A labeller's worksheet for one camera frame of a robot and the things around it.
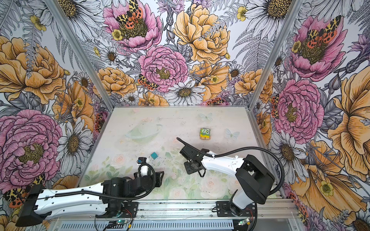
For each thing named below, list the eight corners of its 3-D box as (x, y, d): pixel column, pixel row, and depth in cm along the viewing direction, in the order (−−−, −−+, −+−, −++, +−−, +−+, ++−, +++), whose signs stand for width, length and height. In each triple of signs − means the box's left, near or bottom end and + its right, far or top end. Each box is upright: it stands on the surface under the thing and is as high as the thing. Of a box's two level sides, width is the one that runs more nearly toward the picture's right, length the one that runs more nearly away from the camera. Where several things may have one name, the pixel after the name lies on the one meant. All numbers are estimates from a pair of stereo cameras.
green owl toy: (200, 139, 104) (201, 133, 99) (200, 133, 107) (200, 127, 103) (209, 139, 104) (210, 134, 99) (209, 133, 107) (210, 127, 103)
